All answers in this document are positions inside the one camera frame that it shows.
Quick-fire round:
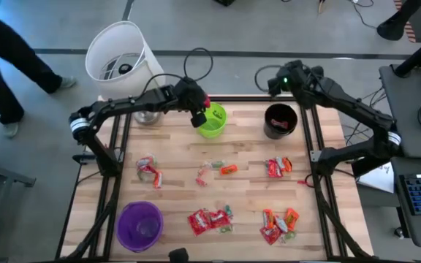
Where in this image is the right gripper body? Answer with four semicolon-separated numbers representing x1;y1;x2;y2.
268;60;308;96

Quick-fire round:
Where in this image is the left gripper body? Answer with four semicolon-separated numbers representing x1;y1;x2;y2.
173;76;208;114

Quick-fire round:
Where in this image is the red candy bar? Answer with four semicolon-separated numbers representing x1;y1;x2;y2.
270;118;289;131

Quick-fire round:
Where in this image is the red clear-wrapped candy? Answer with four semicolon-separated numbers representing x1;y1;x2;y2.
197;162;212;178

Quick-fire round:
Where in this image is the red and white candy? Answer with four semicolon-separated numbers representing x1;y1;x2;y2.
274;215;289;234

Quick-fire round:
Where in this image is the green plastic bucket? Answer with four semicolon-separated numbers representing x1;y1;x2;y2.
195;102;228;140

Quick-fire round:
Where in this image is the white shade silver table lamp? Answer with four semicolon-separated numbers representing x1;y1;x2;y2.
85;20;167;127

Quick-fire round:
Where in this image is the black plastic bucket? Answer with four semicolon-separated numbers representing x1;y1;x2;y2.
263;103;299;140

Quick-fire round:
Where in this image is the black stand leg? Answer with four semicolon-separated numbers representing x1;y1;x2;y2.
376;0;421;41

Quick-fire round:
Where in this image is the black pole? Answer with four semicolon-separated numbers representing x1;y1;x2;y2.
392;27;421;77

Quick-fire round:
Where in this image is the white paper sheet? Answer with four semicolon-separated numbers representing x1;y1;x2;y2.
356;162;396;194

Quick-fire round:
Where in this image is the purple plastic bucket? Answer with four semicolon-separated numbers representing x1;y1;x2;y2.
115;200;164;253

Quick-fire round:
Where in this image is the black rounded object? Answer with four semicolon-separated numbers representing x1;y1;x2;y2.
168;247;189;263

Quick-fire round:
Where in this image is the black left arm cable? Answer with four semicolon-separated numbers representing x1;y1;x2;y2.
137;47;214;99

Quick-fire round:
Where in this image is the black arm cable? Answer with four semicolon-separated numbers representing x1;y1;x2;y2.
254;64;283;94
137;47;214;99

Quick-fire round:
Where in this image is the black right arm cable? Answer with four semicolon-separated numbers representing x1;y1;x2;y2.
254;64;283;94

